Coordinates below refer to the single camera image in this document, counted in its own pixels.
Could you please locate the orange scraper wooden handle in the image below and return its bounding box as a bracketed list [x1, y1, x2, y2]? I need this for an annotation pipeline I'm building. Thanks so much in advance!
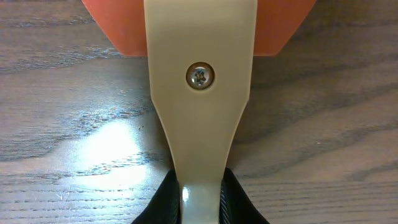
[83, 0, 315, 224]

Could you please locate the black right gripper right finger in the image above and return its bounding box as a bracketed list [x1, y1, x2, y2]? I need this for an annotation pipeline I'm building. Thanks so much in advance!
[219, 168, 270, 224]

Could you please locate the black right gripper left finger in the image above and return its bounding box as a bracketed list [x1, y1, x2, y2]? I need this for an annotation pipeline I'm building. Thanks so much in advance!
[132, 170, 180, 224]

